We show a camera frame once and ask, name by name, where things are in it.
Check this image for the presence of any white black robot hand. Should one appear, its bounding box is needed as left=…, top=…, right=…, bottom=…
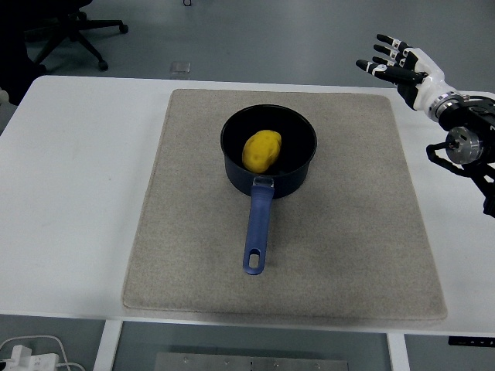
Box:
left=355, top=33, right=446, bottom=113

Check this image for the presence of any yellow potato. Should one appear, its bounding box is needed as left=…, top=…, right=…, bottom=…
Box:
left=241, top=130, right=282, bottom=174

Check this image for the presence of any black table control panel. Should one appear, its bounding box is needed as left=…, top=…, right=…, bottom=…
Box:
left=448, top=336, right=495, bottom=346

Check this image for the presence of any white table leg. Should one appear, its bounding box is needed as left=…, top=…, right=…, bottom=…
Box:
left=386, top=331, right=411, bottom=371
left=94, top=320, right=124, bottom=371

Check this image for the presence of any beige fabric mat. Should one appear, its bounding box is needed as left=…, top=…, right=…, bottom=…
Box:
left=121, top=88, right=449, bottom=321

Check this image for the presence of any grey metal plate with screws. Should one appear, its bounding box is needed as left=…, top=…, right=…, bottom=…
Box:
left=154, top=351, right=351, bottom=371

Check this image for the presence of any black office chair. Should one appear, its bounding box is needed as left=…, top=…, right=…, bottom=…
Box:
left=22, top=0, right=128, bottom=73

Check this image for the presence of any person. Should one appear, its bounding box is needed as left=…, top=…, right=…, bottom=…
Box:
left=0, top=0, right=46, bottom=106

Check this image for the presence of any white power strip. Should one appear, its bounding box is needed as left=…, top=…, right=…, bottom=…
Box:
left=0, top=345, right=59, bottom=371

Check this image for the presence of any blue pot with handle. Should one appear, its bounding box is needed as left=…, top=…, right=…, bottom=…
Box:
left=220, top=104, right=319, bottom=276

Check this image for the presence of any white cable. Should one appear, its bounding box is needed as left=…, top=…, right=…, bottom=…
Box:
left=0, top=335, right=84, bottom=371

